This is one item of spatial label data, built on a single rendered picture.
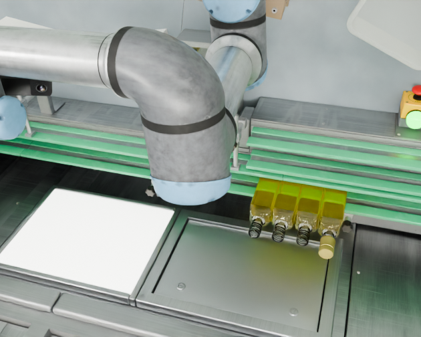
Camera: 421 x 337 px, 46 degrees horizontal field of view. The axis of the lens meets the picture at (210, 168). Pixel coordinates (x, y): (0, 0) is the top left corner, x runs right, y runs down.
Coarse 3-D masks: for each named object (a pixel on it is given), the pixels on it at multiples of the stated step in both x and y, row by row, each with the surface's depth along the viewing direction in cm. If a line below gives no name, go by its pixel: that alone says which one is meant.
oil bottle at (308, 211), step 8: (304, 192) 126; (312, 192) 126; (320, 192) 126; (304, 200) 124; (312, 200) 124; (320, 200) 124; (304, 208) 122; (312, 208) 121; (320, 208) 122; (296, 216) 121; (304, 216) 120; (312, 216) 119; (296, 224) 121; (312, 224) 119; (312, 232) 121
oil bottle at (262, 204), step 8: (264, 184) 130; (272, 184) 130; (256, 192) 128; (264, 192) 128; (272, 192) 127; (256, 200) 125; (264, 200) 125; (272, 200) 125; (256, 208) 123; (264, 208) 123; (272, 208) 124; (256, 216) 123; (264, 216) 122; (264, 224) 124
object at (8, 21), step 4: (0, 20) 112; (4, 20) 112; (8, 20) 113; (12, 20) 113; (16, 20) 113; (20, 20) 113; (0, 24) 111; (4, 24) 111; (8, 24) 111; (12, 24) 111; (16, 24) 112; (20, 24) 112; (24, 24) 112; (28, 24) 112; (32, 24) 113; (36, 24) 113; (48, 28) 112
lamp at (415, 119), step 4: (408, 112) 123; (412, 112) 122; (416, 112) 121; (420, 112) 121; (408, 116) 122; (412, 116) 121; (416, 116) 120; (420, 116) 120; (408, 120) 122; (412, 120) 121; (416, 120) 121; (420, 120) 120; (408, 124) 122; (412, 124) 122; (416, 124) 121; (420, 124) 121; (416, 128) 122
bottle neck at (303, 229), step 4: (304, 224) 119; (300, 228) 119; (304, 228) 118; (308, 228) 118; (300, 232) 117; (304, 232) 117; (308, 232) 118; (300, 236) 116; (304, 236) 116; (308, 236) 117; (296, 240) 117; (300, 240) 118; (304, 240) 118; (308, 240) 116; (300, 244) 117; (304, 244) 117
